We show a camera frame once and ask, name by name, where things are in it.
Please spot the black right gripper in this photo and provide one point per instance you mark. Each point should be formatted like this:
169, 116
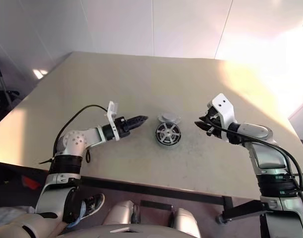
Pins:
215, 124

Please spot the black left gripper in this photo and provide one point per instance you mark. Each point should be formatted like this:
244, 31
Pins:
122, 127

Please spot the grey round cap plate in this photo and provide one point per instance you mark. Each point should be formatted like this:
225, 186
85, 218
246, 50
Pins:
169, 116

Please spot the black spoked rotor disc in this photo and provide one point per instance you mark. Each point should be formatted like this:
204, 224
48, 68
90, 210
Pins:
168, 134

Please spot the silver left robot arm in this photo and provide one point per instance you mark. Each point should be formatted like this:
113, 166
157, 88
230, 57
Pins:
74, 142

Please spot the black flat plate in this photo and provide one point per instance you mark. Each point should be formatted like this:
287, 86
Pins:
156, 205

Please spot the person's patterned sneaker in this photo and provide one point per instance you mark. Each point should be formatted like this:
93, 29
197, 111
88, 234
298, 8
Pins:
94, 202

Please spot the silver left robot thigh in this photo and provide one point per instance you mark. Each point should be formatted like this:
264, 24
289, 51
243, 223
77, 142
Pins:
119, 214

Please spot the silver robot thigh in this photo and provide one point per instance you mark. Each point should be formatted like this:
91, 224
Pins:
187, 224
119, 214

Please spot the grey caster wheel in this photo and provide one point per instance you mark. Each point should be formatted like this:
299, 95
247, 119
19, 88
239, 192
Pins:
220, 218

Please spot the silver right robot thigh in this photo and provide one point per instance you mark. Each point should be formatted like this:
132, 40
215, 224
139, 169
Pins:
187, 224

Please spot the silver robot torso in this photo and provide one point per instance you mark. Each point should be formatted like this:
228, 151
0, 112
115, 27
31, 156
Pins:
121, 231

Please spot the red item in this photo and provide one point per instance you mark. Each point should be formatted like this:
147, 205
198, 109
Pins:
31, 183

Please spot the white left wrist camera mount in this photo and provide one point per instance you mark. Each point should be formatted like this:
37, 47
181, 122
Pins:
113, 109

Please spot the black table frame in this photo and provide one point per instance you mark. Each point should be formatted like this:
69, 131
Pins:
141, 186

